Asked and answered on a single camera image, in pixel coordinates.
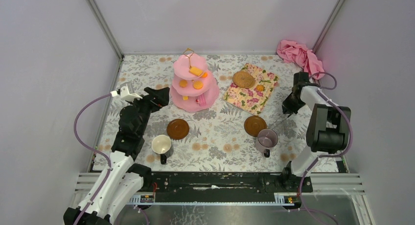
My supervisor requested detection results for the round orange cookie toy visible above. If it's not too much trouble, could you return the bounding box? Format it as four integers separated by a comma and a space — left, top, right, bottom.
179, 79, 188, 88

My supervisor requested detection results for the small orange cookie toy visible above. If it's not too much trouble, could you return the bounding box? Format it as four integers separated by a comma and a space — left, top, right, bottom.
193, 81, 204, 90

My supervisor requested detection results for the floral rectangular serving tray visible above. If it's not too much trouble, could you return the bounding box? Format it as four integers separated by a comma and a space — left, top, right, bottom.
223, 63, 279, 115

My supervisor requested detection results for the pink cake slice toy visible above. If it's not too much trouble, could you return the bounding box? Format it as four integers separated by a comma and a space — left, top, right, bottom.
195, 96, 206, 107

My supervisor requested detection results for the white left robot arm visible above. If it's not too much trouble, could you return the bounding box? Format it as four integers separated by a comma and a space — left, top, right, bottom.
63, 85, 170, 225

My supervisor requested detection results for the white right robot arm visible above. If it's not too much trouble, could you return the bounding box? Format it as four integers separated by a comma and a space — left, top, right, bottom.
280, 72, 351, 192

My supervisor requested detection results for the pink three-tier cake stand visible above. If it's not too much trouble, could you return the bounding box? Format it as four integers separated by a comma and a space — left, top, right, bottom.
170, 48, 219, 113

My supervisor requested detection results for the brown saucer left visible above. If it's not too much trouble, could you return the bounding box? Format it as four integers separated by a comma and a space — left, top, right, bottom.
166, 119, 190, 140

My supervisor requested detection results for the brown saucer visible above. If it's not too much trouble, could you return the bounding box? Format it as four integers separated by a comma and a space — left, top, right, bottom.
244, 115, 267, 137
166, 119, 190, 140

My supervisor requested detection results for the orange flower cookie toy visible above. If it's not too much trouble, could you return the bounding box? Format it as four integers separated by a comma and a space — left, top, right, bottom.
255, 85, 265, 92

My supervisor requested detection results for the brown saucer right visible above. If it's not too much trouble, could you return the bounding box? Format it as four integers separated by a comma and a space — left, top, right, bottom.
244, 115, 267, 137

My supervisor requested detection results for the crumpled pink cloth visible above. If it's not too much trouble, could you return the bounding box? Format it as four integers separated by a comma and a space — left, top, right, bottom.
276, 40, 324, 80

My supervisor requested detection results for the floral tablecloth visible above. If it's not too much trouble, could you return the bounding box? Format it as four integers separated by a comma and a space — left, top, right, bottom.
97, 55, 311, 172

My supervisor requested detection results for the round woven brown coaster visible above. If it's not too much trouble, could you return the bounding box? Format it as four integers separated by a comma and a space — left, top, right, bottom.
232, 71, 255, 89

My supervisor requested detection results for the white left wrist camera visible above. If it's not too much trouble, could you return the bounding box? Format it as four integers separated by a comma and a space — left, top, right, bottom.
110, 82, 143, 102

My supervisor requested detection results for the cream mug black handle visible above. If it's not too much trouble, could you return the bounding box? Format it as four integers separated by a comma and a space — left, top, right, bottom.
151, 135, 174, 165

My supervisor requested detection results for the mauve mug black handle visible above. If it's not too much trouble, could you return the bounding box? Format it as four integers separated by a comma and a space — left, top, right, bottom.
254, 129, 278, 158

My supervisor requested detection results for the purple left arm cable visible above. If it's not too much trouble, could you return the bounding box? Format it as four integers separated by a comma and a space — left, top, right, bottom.
72, 93, 121, 225

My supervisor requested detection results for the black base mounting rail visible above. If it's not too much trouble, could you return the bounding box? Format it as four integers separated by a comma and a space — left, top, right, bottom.
138, 171, 313, 203

